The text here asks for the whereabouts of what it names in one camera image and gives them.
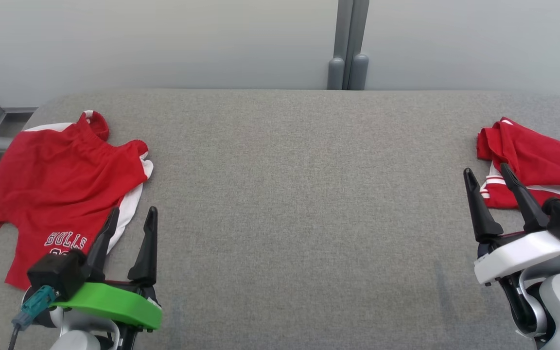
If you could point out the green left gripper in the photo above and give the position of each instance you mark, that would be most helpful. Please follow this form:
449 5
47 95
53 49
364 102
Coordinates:
114 304

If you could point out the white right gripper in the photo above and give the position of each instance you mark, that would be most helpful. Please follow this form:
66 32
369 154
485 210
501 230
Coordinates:
523 255

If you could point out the red Bulls 23 jersey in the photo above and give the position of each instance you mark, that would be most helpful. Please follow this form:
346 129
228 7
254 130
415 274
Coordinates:
537 155

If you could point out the red Bulls 23 shorts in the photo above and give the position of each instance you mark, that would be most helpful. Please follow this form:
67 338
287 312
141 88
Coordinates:
61 184

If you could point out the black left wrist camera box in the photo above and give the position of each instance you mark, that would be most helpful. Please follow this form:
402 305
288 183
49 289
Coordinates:
56 272

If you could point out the grey partition post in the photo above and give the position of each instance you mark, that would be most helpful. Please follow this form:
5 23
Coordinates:
348 43

